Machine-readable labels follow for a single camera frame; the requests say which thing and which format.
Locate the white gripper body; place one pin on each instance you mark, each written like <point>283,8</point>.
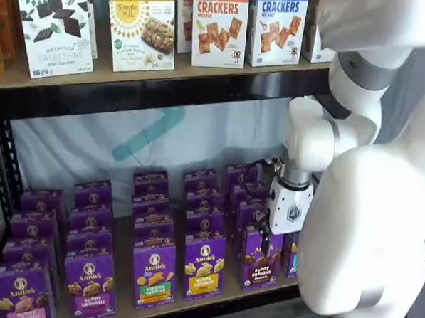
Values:
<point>288,209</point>

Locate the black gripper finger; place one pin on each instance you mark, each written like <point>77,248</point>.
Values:
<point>266,247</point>
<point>261,229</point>

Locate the purple box brown patch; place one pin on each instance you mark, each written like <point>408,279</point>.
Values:
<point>260,275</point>

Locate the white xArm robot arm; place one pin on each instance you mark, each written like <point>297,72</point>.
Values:
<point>356,209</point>

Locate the purple Annie's snack box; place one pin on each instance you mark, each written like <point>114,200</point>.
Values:
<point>248,193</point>
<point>93,193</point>
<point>31,224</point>
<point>250,212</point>
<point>240,174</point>
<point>26,249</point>
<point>153,232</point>
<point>41,200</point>
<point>90,220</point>
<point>202,201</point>
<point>150,182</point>
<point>199,179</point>
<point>204,224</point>
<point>88,243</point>
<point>151,207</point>

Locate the purple box yellow patch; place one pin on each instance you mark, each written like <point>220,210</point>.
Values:
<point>203,269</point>

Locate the purple box green patch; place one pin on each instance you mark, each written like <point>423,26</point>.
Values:
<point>153,277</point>

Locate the purple box pink patch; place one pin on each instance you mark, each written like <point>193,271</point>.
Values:
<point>90,288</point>

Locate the blue pretzel crackers box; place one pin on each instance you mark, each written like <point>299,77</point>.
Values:
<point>276,27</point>

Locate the orange pretzel crackers box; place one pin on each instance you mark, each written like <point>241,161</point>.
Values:
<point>184,22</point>
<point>219,31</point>

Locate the purple box pink bunny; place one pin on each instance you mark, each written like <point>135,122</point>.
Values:
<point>23,291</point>

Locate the white sweet thins box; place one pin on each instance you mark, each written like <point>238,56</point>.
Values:
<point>55,33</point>
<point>93,24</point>

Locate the pale fabric curtain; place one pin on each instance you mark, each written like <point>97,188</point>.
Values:
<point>415,105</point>

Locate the white backdrop sheet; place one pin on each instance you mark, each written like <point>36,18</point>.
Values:
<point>92,142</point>

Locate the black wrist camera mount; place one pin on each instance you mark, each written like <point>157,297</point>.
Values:
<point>271,163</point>

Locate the black metal shelf frame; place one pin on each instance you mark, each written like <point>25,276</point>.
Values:
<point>130,99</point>

